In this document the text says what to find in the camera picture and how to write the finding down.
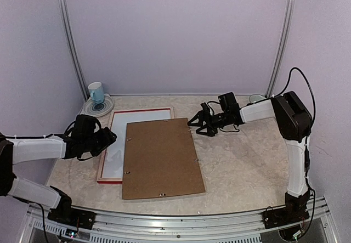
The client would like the pale green ceramic bowl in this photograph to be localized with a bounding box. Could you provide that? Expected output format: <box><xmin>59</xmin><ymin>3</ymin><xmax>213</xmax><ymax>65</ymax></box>
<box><xmin>249</xmin><ymin>94</ymin><xmax>266</xmax><ymax>103</ymax></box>

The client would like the cat and books photo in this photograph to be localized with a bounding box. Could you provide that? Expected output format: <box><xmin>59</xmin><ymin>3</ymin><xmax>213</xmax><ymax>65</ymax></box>
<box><xmin>101</xmin><ymin>109</ymin><xmax>172</xmax><ymax>180</ymax></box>

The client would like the left aluminium corner post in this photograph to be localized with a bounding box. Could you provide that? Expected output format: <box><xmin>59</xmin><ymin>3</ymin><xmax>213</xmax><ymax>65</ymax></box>
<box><xmin>58</xmin><ymin>0</ymin><xmax>89</xmax><ymax>101</ymax></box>

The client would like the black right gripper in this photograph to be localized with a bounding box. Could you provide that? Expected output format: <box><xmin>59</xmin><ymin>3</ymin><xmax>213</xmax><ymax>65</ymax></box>
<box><xmin>188</xmin><ymin>110</ymin><xmax>229</xmax><ymax>137</ymax></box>

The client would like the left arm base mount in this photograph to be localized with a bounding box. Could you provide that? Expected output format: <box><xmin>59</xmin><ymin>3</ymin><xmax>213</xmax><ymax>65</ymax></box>
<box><xmin>48</xmin><ymin>186</ymin><xmax>96</xmax><ymax>230</ymax></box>

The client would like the right aluminium corner post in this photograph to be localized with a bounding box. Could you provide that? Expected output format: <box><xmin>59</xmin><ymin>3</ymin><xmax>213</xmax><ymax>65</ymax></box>
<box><xmin>265</xmin><ymin>0</ymin><xmax>295</xmax><ymax>97</ymax></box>

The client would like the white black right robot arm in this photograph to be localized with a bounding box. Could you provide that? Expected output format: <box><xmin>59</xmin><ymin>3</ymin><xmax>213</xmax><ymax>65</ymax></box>
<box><xmin>188</xmin><ymin>88</ymin><xmax>315</xmax><ymax>223</ymax></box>

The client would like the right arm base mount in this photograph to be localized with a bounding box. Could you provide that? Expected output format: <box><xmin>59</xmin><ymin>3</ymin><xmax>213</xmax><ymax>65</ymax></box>
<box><xmin>262</xmin><ymin>190</ymin><xmax>310</xmax><ymax>229</ymax></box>

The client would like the front aluminium rail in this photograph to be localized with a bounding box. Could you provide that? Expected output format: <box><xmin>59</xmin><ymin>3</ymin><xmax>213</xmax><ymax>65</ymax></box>
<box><xmin>19</xmin><ymin>196</ymin><xmax>341</xmax><ymax>243</ymax></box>

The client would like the light blue mug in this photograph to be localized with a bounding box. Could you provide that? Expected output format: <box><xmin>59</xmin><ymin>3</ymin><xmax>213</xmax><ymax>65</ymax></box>
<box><xmin>88</xmin><ymin>82</ymin><xmax>104</xmax><ymax>104</ymax></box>

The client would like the white blue swirl plate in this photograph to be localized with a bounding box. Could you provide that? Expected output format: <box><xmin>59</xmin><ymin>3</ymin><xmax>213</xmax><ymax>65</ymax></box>
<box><xmin>81</xmin><ymin>93</ymin><xmax>114</xmax><ymax>117</ymax></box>

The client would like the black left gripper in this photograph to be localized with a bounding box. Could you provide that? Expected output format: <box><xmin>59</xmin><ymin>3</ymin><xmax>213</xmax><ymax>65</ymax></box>
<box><xmin>83</xmin><ymin>127</ymin><xmax>117</xmax><ymax>156</ymax></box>

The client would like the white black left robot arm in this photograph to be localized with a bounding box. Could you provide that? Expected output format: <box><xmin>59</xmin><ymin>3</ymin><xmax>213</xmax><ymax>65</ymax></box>
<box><xmin>1</xmin><ymin>115</ymin><xmax>117</xmax><ymax>224</ymax></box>

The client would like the aluminium corner post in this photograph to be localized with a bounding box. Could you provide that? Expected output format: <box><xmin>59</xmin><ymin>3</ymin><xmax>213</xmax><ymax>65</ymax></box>
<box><xmin>58</xmin><ymin>0</ymin><xmax>89</xmax><ymax>101</ymax></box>
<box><xmin>265</xmin><ymin>0</ymin><xmax>295</xmax><ymax>97</ymax></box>

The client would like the brown backing board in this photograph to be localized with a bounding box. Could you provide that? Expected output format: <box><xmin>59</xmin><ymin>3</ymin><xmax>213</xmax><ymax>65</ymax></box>
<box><xmin>122</xmin><ymin>118</ymin><xmax>206</xmax><ymax>200</ymax></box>

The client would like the red wooden picture frame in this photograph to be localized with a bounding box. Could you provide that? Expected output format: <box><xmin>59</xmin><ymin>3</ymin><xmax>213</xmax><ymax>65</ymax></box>
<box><xmin>97</xmin><ymin>106</ymin><xmax>175</xmax><ymax>185</ymax></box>

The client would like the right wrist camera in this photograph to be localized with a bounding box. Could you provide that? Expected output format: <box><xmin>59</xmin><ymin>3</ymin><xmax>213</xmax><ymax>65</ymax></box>
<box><xmin>201</xmin><ymin>103</ymin><xmax>212</xmax><ymax>115</ymax></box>

